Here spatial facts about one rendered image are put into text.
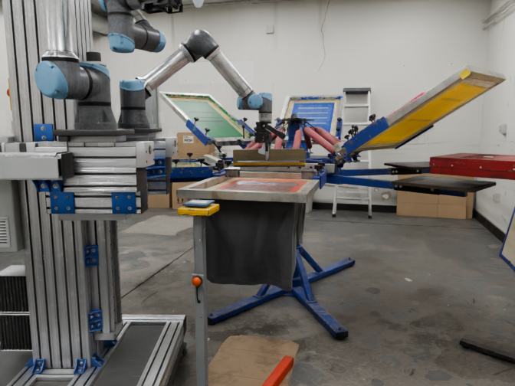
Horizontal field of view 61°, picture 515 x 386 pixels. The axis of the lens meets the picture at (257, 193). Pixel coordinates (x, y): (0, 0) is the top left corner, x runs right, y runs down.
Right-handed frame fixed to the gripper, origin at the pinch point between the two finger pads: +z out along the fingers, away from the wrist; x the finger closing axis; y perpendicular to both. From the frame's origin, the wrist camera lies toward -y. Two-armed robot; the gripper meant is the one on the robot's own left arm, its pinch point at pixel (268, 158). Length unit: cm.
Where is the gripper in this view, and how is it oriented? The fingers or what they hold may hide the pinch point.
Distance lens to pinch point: 246.2
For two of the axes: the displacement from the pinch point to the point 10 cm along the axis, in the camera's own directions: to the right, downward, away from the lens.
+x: -2.4, 1.5, -9.6
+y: -9.7, -0.4, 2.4
